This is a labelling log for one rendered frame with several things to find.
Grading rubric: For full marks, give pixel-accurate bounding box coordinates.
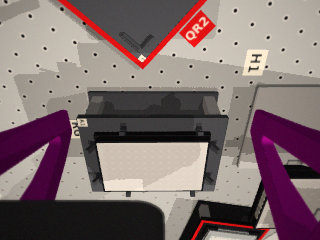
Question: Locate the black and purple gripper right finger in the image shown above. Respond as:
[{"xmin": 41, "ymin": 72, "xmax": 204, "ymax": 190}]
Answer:
[{"xmin": 250, "ymin": 110, "xmax": 320, "ymax": 240}]

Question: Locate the white well plate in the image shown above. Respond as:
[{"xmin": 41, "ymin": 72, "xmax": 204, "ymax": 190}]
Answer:
[{"xmin": 202, "ymin": 228, "xmax": 257, "ymax": 240}]

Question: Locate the grey shelf rack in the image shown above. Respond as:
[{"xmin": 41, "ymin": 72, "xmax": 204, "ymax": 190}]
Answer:
[{"xmin": 237, "ymin": 84, "xmax": 320, "ymax": 169}]

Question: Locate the beige multi-well plate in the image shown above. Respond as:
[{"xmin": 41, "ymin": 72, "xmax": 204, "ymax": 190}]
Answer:
[{"xmin": 93, "ymin": 131, "xmax": 211, "ymax": 192}]

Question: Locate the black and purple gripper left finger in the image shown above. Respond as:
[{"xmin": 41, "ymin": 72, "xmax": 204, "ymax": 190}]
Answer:
[{"xmin": 0, "ymin": 110, "xmax": 72, "ymax": 200}]

